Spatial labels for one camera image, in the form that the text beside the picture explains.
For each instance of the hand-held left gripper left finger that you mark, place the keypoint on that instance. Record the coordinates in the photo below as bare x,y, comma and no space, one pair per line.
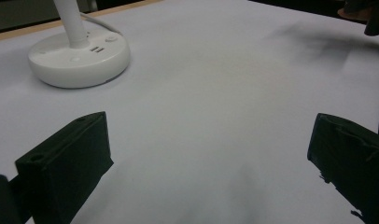
66,161

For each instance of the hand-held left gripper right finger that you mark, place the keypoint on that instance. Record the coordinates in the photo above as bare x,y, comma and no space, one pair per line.
352,158

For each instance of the white desk lamp base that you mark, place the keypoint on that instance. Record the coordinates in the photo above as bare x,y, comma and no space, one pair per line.
80,63

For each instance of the white table mat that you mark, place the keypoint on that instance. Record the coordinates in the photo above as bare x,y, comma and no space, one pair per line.
209,109

